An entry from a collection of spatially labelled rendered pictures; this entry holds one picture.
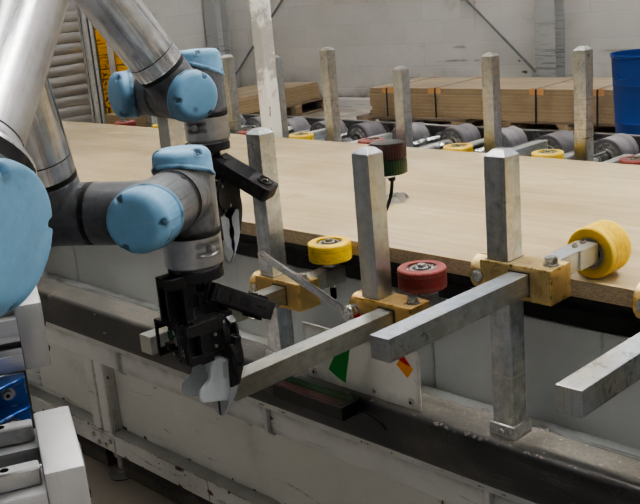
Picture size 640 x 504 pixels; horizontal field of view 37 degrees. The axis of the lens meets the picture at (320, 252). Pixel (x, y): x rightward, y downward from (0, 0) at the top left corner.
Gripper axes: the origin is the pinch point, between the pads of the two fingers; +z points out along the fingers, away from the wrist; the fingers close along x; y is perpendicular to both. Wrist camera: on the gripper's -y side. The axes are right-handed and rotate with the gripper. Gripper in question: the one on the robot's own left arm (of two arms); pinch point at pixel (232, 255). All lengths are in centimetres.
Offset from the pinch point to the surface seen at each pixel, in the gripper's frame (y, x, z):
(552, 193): -44, -58, 2
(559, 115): 64, -627, 70
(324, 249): -12.4, -11.5, 1.7
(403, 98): 13, -129, -10
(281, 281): -7.5, -3.1, 5.3
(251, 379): -21.0, 33.6, 6.9
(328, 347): -26.4, 19.7, 7.2
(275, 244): -5.5, -6.0, -0.5
